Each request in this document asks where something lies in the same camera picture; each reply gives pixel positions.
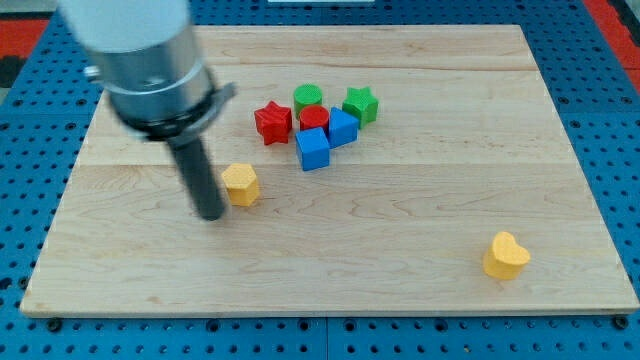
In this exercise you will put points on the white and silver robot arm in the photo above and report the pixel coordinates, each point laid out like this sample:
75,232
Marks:
145,55

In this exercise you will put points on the red cylinder block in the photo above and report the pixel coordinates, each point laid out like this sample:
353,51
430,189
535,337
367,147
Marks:
314,116

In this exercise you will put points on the blue triangle block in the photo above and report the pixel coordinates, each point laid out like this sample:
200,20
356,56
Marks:
343,128

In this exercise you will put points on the red star block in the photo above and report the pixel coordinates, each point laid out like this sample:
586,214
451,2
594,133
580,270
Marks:
273,123

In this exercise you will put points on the green cylinder block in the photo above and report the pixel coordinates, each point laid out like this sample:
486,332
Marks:
305,95

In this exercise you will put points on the green star block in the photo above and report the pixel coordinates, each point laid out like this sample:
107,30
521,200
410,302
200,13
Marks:
362,104

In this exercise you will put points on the yellow heart block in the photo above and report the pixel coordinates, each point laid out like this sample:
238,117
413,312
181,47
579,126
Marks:
505,258

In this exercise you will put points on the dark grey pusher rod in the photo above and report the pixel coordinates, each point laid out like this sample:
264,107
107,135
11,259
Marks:
193,164

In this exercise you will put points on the yellow hexagon block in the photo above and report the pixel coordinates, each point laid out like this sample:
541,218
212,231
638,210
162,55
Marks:
241,183

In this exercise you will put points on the blue cube block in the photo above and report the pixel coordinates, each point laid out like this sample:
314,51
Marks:
312,149

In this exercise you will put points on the wooden board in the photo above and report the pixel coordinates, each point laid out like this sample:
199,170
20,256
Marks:
467,143

